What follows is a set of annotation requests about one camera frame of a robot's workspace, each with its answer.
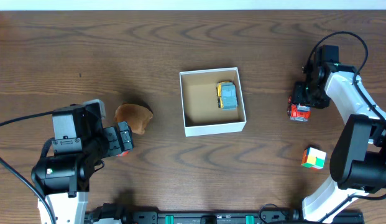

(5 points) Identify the white cardboard box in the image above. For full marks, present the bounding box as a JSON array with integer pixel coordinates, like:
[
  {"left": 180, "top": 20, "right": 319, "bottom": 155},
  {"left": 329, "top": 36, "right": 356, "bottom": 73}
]
[{"left": 180, "top": 67, "right": 247, "bottom": 137}]

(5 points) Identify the multicoloured puzzle cube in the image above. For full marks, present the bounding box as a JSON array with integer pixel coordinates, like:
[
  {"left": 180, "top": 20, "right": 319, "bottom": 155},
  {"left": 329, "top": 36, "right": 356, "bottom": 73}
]
[{"left": 301, "top": 147, "right": 326, "bottom": 170}]

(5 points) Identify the red toy fire truck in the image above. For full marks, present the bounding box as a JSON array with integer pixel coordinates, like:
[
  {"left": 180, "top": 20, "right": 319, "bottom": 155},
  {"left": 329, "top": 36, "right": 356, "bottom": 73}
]
[{"left": 287, "top": 96, "right": 311, "bottom": 122}]

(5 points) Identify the red toy ball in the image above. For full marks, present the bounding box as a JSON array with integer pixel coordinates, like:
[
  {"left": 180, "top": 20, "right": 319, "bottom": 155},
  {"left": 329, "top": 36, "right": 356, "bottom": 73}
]
[{"left": 117, "top": 151, "right": 129, "bottom": 157}]

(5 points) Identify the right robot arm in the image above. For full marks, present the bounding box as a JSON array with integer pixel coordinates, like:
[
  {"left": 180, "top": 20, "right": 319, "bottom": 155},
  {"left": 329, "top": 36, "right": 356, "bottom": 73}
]
[{"left": 287, "top": 45, "right": 386, "bottom": 223}]

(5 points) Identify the yellow grey toy truck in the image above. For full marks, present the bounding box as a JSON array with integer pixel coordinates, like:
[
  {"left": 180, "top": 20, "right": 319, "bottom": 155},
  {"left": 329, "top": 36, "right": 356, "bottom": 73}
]
[{"left": 216, "top": 81, "right": 238, "bottom": 110}]

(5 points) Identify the left black cable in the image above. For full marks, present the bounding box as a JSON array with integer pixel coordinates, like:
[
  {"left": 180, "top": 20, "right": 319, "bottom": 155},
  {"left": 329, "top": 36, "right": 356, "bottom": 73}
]
[{"left": 0, "top": 111, "right": 57, "bottom": 224}]

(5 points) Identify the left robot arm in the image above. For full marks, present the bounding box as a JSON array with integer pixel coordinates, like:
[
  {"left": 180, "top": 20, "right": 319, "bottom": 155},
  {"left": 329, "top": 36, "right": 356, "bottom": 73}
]
[{"left": 31, "top": 100, "right": 134, "bottom": 223}]

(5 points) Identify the right black cable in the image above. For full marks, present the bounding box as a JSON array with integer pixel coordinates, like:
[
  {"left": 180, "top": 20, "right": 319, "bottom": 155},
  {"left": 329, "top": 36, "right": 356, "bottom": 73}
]
[{"left": 306, "top": 30, "right": 386, "bottom": 134}]

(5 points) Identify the black cable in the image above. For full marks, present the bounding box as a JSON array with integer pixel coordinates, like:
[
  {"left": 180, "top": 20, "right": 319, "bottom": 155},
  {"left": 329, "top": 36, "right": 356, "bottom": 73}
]
[
  {"left": 306, "top": 30, "right": 386, "bottom": 134},
  {"left": 0, "top": 111, "right": 57, "bottom": 224}
]

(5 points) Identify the brown plush toy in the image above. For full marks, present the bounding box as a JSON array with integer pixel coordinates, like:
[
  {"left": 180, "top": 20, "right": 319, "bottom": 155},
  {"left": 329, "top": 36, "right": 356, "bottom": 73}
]
[{"left": 114, "top": 103, "right": 153, "bottom": 135}]

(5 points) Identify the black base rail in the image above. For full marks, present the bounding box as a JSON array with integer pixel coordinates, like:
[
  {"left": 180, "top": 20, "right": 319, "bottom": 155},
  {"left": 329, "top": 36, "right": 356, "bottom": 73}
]
[{"left": 85, "top": 202, "right": 365, "bottom": 224}]

